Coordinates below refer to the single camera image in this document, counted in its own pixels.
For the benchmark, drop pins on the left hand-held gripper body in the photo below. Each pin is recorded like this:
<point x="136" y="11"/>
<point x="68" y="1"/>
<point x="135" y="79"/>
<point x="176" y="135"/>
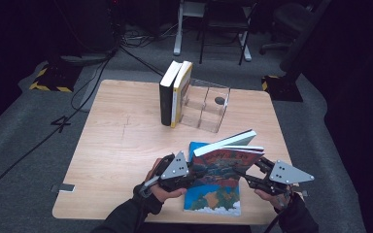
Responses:
<point x="175" y="168"/>

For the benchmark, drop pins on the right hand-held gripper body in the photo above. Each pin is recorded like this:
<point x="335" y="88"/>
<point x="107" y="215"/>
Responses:
<point x="288" y="174"/>

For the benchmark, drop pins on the thick blue book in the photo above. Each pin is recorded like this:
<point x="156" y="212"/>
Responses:
<point x="213" y="197"/>

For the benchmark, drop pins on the red illustrated book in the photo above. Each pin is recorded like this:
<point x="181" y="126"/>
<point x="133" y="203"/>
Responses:
<point x="220" y="165"/>

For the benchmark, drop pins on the clear acrylic book rack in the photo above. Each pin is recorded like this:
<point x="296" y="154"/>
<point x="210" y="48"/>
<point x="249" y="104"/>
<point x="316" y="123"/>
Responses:
<point x="207" y="113"/>

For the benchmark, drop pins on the black book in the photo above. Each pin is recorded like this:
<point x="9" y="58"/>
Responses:
<point x="165" y="100"/>

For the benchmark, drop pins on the yellow book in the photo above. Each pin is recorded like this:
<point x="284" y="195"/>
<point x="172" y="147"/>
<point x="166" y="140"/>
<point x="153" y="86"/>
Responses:
<point x="179" y="93"/>

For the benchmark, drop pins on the person's right hand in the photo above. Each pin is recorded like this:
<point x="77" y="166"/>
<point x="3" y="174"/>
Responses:
<point x="277" y="200"/>

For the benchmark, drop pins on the person's left hand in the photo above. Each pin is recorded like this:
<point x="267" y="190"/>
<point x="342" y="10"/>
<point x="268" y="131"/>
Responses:
<point x="163" y="195"/>

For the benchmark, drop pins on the black round disc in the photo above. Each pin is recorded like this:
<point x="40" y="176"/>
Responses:
<point x="219" y="100"/>

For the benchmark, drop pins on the grey tape strip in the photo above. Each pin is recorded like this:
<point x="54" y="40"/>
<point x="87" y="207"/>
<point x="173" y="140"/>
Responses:
<point x="66" y="187"/>

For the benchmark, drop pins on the black stand with striped base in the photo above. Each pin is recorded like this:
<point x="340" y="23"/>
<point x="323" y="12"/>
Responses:
<point x="291" y="55"/>

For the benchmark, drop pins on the yellow-black striped stand base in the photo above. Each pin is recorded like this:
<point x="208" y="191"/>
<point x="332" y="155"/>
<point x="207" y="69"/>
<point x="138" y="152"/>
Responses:
<point x="58" y="77"/>

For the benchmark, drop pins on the black office chair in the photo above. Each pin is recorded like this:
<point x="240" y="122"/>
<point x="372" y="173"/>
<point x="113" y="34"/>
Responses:
<point x="288" y="16"/>

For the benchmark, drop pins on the black chair frame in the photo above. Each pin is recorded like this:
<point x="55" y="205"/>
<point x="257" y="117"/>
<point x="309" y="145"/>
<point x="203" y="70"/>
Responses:
<point x="202" y="48"/>

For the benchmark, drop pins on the white desk frame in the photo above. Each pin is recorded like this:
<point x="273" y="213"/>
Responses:
<point x="177" y="35"/>

